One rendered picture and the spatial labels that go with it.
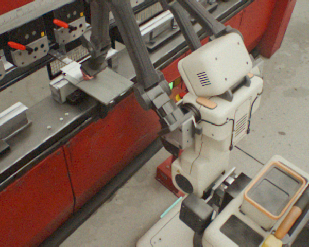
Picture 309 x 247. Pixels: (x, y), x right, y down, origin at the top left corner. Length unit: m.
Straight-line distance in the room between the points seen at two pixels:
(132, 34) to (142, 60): 0.09
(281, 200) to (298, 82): 2.22
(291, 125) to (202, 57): 2.00
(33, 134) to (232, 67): 0.88
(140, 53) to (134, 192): 1.46
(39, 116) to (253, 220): 1.00
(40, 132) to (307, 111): 2.29
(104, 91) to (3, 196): 0.60
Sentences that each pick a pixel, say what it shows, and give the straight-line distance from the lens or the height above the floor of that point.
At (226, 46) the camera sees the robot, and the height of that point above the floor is 1.38.
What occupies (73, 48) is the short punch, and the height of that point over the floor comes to 1.11.
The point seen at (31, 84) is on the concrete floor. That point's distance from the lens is 3.25.
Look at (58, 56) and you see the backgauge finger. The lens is 1.77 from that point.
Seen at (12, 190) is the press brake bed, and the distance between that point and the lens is 1.61.
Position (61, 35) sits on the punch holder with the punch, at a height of 1.22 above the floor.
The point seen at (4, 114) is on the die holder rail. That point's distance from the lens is 1.57.
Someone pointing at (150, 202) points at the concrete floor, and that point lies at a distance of 2.35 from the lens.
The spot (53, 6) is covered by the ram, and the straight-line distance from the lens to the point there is 1.43.
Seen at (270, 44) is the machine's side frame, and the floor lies 0.15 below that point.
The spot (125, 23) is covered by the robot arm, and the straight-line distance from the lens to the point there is 1.03.
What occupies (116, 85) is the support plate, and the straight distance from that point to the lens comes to 1.58.
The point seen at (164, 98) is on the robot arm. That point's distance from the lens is 1.14.
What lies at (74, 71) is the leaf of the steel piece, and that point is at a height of 1.00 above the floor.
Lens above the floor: 2.02
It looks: 46 degrees down
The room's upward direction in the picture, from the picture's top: 4 degrees clockwise
